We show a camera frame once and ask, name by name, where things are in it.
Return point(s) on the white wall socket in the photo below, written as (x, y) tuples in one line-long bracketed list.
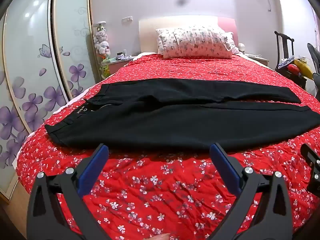
[(127, 18)]

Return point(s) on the black chair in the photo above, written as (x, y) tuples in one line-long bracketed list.
[(285, 55)]

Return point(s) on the column of plush toys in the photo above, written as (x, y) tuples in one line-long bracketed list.
[(101, 42)]

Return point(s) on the yellow toy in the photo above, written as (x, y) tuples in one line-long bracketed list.
[(303, 68)]

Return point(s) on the black pants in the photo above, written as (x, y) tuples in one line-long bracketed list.
[(175, 120)]

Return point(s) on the white round lamp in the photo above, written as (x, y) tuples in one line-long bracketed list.
[(241, 47)]

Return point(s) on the wooden bedside table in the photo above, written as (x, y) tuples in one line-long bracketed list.
[(260, 60)]

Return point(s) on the person's left hand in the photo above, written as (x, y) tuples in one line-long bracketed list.
[(161, 237)]

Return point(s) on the red toy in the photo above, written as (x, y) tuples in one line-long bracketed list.
[(292, 68)]

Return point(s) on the red floral bedspread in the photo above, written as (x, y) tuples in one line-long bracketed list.
[(160, 192)]

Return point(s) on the bedside table with small clutter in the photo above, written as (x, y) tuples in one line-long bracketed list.
[(120, 63)]

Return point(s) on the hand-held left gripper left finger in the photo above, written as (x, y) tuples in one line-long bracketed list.
[(93, 171)]

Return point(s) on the floral print pillow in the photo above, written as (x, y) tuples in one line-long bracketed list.
[(195, 42)]

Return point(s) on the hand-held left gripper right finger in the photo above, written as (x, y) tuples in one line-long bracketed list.
[(224, 170)]

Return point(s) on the wardrobe with purple flower doors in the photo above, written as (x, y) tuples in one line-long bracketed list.
[(30, 80)]

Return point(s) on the cream and pink headboard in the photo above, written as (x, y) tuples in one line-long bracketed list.
[(147, 35)]

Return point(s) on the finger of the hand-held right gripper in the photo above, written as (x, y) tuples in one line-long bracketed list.
[(312, 155)]

